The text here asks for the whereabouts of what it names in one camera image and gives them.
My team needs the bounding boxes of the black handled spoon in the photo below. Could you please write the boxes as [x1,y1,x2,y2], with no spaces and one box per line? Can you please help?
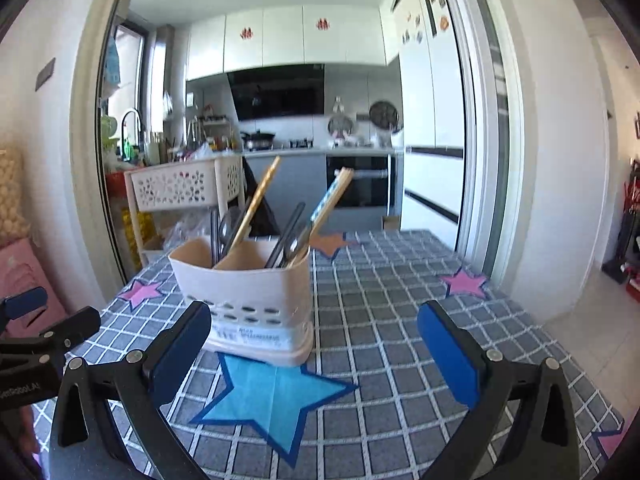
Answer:
[209,206,219,266]

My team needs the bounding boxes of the blue chopstick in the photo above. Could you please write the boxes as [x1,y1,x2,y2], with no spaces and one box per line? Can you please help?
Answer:
[285,168,354,269]

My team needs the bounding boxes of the yellow patterned chopstick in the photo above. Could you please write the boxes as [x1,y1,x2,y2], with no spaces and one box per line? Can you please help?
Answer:
[229,156,281,250]

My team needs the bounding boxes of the kitchen faucet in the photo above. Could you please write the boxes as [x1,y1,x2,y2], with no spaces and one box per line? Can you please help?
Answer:
[120,107,145,164]

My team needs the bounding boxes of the white upper kitchen cabinets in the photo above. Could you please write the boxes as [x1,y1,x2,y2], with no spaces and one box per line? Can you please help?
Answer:
[186,4,397,80]

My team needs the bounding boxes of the grey checked tablecloth with stars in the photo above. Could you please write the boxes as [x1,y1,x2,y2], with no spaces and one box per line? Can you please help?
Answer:
[31,228,626,480]

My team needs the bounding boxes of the pink plastic utensil holder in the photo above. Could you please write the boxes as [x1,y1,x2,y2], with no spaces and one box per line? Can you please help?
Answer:
[168,237,314,367]

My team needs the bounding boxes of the spoon standing in holder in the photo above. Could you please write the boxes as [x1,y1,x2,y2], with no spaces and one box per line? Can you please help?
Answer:
[217,206,242,261]

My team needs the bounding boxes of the built-in black oven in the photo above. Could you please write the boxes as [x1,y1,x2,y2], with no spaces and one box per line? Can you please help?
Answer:
[326,155,396,209]

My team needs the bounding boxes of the white refrigerator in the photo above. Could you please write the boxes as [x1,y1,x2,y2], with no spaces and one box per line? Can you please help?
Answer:
[394,0,465,249]

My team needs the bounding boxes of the black range hood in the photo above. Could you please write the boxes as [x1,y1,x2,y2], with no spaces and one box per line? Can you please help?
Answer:
[227,64,324,122]

